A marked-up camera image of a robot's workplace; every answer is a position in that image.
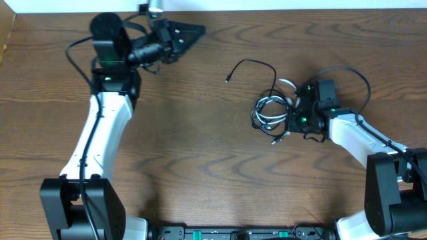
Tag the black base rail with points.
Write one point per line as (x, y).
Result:
(298, 231)

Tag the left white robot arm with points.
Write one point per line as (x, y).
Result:
(81, 202)

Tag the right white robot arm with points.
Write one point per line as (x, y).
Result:
(395, 185)

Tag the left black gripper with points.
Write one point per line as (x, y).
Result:
(167, 40)

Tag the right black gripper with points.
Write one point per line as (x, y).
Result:
(293, 126)

